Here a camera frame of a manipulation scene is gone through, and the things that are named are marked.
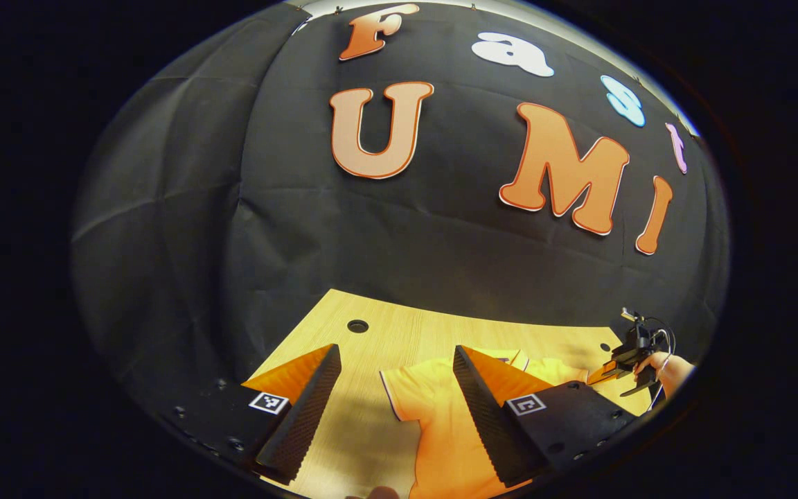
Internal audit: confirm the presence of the orange T-shirt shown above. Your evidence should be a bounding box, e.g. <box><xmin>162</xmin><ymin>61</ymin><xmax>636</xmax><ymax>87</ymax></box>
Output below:
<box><xmin>380</xmin><ymin>349</ymin><xmax>590</xmax><ymax>499</ymax></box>

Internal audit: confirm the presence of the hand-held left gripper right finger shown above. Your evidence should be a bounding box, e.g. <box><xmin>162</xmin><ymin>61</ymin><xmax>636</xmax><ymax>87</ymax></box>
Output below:
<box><xmin>452</xmin><ymin>344</ymin><xmax>642</xmax><ymax>488</ymax></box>

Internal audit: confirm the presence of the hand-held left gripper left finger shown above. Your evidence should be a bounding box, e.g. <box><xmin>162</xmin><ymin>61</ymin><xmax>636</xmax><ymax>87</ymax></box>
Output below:
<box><xmin>160</xmin><ymin>343</ymin><xmax>343</xmax><ymax>486</ymax></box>

